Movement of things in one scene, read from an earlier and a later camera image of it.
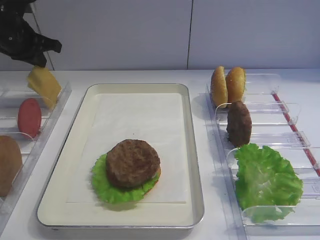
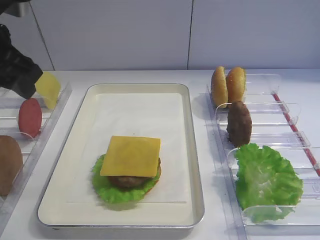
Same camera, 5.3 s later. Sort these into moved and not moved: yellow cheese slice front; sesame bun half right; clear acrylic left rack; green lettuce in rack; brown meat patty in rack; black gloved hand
Moved: black gloved hand; yellow cheese slice front
Not moved: brown meat patty in rack; sesame bun half right; green lettuce in rack; clear acrylic left rack
